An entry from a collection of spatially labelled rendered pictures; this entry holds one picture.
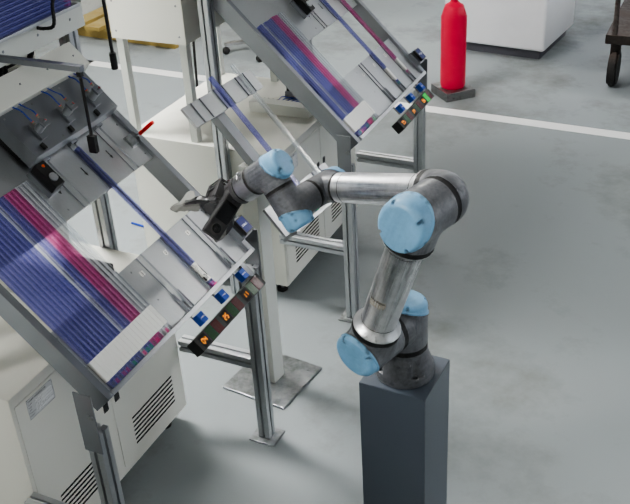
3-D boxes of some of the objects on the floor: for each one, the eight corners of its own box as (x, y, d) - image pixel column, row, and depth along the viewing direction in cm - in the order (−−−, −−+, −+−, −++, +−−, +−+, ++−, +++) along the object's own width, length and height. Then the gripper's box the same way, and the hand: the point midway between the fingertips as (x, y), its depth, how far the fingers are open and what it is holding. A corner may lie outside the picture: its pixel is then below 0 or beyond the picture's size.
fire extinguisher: (481, 88, 552) (485, -17, 521) (468, 105, 532) (471, -3, 501) (437, 83, 562) (439, -20, 531) (423, 100, 542) (424, -7, 511)
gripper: (276, 197, 241) (228, 228, 253) (216, 150, 232) (169, 185, 245) (269, 221, 235) (220, 252, 248) (208, 175, 227) (160, 209, 239)
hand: (192, 227), depth 244 cm, fingers open, 14 cm apart
